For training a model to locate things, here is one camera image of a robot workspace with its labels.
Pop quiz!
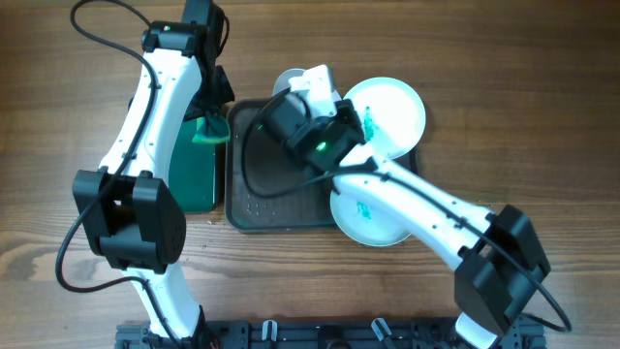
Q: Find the pale blue plate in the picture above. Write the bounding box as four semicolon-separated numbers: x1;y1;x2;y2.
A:
330;191;411;247

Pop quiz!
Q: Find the white plate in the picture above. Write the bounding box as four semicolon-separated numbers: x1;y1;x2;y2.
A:
344;77;426;159
271;68;305;96

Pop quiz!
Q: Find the black tray with green water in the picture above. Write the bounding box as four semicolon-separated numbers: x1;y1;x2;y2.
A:
126;96;218;214

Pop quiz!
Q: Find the green yellow sponge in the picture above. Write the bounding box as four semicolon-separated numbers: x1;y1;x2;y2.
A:
192;113;232;144

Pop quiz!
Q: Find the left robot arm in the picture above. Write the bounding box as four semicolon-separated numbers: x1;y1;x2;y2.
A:
73;1;234;348

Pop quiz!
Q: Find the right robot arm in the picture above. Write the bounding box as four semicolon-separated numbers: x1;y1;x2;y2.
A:
257;89;550;348

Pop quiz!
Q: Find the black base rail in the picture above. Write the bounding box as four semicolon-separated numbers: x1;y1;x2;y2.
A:
114;318;547;349

